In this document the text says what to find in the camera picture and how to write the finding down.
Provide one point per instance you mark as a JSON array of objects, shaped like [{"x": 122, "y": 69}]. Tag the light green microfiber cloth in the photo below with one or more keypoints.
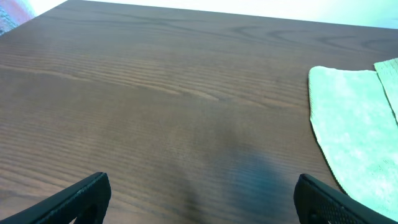
[{"x": 354, "y": 118}]

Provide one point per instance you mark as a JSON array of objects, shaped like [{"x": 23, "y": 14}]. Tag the pink blurred background object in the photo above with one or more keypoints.
[{"x": 15, "y": 13}]

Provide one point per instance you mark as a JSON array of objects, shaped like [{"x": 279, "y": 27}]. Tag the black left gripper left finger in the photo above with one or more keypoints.
[{"x": 84, "y": 202}]

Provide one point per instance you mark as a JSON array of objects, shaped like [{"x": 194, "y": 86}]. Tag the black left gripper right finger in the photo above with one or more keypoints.
[{"x": 318, "y": 203}]

